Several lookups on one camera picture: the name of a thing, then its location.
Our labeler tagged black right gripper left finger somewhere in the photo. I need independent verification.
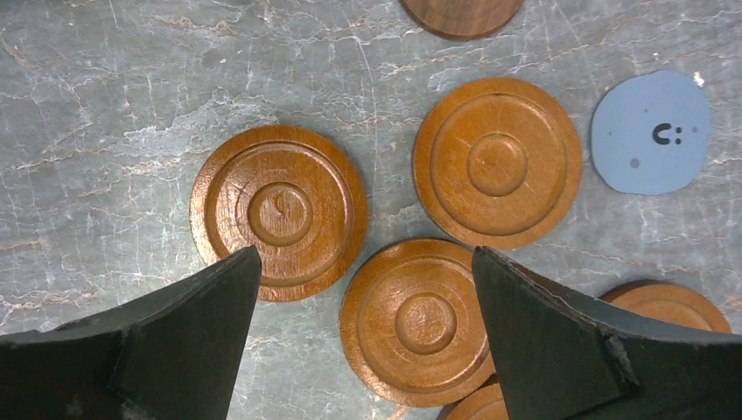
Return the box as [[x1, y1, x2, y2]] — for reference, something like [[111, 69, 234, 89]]
[[1, 247, 262, 419]]

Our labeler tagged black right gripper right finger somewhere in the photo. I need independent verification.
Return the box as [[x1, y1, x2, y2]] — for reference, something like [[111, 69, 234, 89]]
[[472, 247, 741, 419]]

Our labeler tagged wooden coaster five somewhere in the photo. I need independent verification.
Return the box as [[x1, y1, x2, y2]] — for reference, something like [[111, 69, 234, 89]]
[[437, 375, 508, 420]]

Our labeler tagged wooden coaster four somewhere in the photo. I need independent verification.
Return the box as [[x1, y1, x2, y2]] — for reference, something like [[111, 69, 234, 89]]
[[600, 280, 732, 333]]

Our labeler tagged wooden coaster three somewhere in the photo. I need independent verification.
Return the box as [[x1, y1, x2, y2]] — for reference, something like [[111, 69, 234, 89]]
[[339, 239, 495, 407]]

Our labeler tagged wooden coaster one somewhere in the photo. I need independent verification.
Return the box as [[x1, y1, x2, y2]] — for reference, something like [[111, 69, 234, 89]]
[[189, 125, 368, 302]]

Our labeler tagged wooden coaster two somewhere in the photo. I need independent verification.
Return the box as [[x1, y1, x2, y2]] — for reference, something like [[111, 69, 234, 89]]
[[412, 77, 582, 249]]

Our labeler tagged dark walnut coaster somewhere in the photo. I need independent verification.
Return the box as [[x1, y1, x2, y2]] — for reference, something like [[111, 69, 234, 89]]
[[400, 0, 524, 40]]

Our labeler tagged blue round coaster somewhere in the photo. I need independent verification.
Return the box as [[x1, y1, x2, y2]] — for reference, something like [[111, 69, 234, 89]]
[[590, 70, 712, 196]]

